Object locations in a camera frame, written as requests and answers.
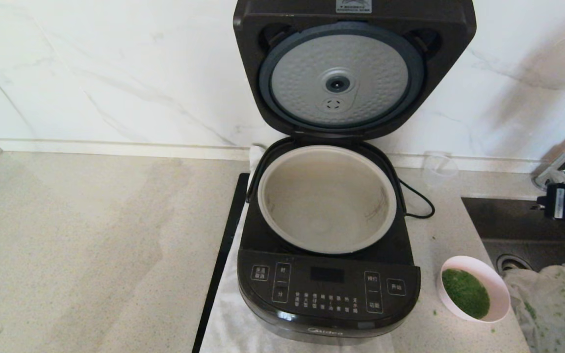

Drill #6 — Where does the chrome faucet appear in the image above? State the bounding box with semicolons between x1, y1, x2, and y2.
533;142;565;189

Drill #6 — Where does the chopped green onion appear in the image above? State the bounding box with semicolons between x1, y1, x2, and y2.
442;268;490;319

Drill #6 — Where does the black power cord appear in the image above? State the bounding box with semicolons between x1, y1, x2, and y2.
398;179;435;219

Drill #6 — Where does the clear plastic measuring cup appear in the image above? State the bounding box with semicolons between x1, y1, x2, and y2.
422;151;460;184

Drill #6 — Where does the grey inner pot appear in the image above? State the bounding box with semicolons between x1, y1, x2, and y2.
257;145;397;254

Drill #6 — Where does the black rice cooker base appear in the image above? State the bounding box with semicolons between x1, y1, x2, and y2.
237;137;421;344

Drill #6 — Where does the white towel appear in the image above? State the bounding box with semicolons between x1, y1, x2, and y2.
199;144;396;353

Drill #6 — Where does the pink bowl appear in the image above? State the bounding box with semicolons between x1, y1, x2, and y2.
437;255;511;323

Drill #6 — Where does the white crumpled cloth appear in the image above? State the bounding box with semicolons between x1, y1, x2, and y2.
502;265;565;353

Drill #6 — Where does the steel sink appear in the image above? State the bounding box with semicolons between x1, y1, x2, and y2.
462;197;565;353

